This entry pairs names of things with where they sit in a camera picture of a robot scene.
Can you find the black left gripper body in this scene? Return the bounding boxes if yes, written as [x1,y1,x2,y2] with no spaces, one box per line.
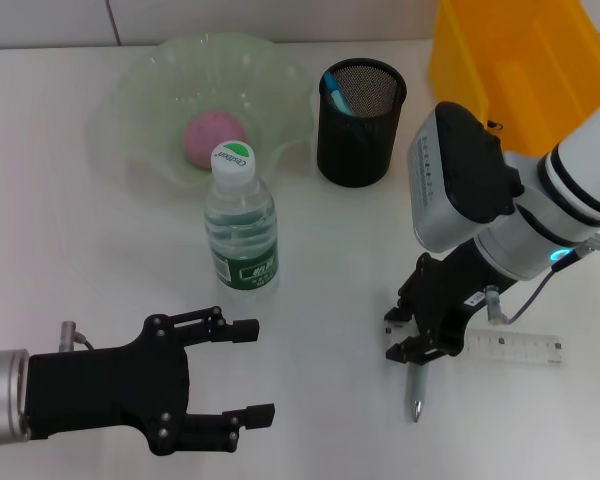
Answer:
[25,313,191,457]

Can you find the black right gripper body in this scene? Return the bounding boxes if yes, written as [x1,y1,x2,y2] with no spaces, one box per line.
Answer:
[397,238,520,357]

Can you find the clear plastic ruler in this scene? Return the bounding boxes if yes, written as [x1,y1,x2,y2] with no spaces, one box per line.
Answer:
[383,325,566,369]

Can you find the green label water bottle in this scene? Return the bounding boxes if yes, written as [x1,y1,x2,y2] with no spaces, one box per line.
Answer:
[203,140,280,292]

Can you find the pink peach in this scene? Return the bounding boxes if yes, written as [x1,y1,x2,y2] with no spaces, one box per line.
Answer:
[182,110,249,172]

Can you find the blue sheathed scissors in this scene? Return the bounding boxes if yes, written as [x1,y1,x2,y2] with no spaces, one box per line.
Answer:
[324,71,354,115]

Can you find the silver grey ballpoint pen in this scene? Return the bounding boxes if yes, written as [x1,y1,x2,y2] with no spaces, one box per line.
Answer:
[410,362,431,424]

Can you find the black mesh pen holder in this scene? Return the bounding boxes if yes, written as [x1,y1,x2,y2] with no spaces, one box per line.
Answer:
[316,58,409,190]

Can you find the green glass fruit bowl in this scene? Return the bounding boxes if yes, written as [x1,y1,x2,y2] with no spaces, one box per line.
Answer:
[90,32,317,199]

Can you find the yellow plastic bin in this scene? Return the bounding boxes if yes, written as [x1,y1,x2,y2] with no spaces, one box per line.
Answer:
[427,0,600,156]

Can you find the left arm wrist cable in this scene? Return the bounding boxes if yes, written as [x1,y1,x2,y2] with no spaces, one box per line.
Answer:
[60,319,99,354]

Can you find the arm wrist cable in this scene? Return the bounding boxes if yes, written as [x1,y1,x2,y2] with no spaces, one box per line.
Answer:
[60,319,99,354]
[484,232,600,327]

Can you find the right arm wrist cable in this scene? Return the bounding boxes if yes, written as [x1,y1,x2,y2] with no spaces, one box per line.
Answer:
[484,232,600,327]

